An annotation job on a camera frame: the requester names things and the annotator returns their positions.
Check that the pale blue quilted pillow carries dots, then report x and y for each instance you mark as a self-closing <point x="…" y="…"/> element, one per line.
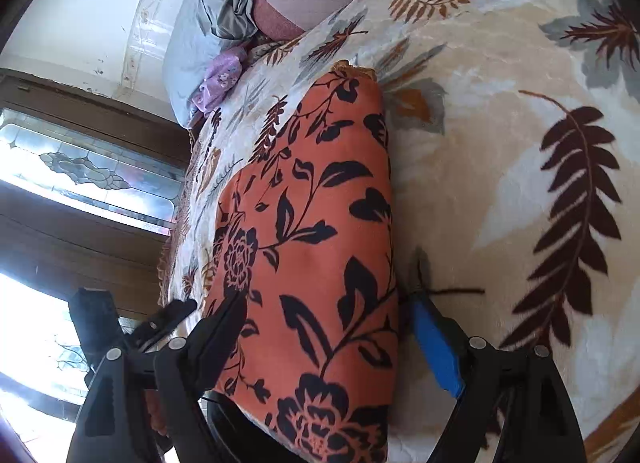
<point x="185" y="63"/>

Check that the purple floral cloth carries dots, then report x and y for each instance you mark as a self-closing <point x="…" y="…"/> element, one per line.
<point x="220" y="75"/>

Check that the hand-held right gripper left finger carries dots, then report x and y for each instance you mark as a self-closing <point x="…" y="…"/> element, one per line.
<point x="225" y="338"/>

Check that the stained glass window pane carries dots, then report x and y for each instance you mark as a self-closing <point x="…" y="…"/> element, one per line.
<point x="75" y="168"/>

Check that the dark wooden window frame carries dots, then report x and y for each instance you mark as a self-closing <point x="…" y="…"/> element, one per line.
<point x="75" y="243"/>

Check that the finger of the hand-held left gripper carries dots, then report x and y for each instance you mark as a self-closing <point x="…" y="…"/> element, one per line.
<point x="165" y="320"/>
<point x="92" y="313"/>

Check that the cream leaf print fleece blanket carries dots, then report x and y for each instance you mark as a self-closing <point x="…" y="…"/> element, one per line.
<point x="500" y="118"/>

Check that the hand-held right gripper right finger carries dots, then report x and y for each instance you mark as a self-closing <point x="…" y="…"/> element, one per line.
<point x="435" y="348"/>

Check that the orange floral garment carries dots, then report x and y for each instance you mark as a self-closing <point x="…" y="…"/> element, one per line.
<point x="310" y="243"/>

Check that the clear window pane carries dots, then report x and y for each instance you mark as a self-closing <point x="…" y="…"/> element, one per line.
<point x="30" y="323"/>

